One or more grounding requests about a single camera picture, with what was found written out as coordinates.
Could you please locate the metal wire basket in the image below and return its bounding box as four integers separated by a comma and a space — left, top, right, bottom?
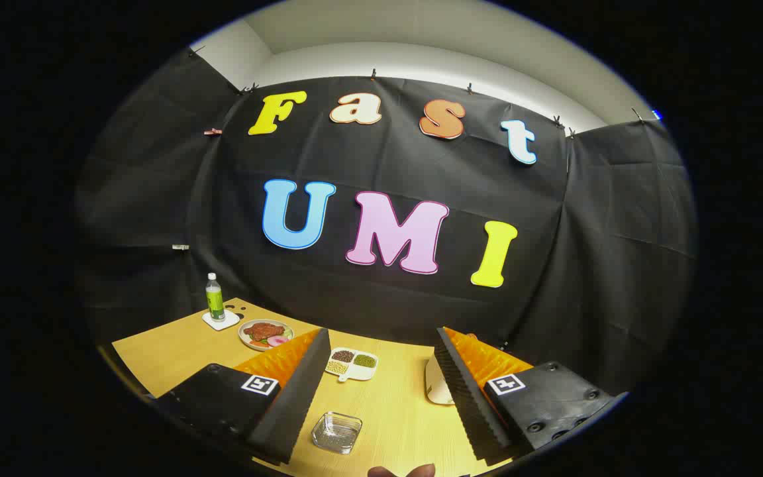
311, 411, 363, 455

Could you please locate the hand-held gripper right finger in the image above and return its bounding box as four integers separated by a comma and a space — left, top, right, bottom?
433, 326, 629, 466

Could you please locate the green label drink bottle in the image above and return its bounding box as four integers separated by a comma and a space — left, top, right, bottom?
205, 272, 226, 323

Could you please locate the white square coaster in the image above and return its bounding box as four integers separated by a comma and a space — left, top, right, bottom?
202, 309, 241, 331

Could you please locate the white divided bean dish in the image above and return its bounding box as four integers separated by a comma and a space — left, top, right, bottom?
325, 347, 380, 383

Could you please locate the plate of toy food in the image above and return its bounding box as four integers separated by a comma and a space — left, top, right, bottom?
238, 319, 295, 351

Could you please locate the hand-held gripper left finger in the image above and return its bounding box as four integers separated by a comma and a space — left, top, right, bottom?
155, 327, 332, 466

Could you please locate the white toaster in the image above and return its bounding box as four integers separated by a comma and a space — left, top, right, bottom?
425, 358, 456, 405

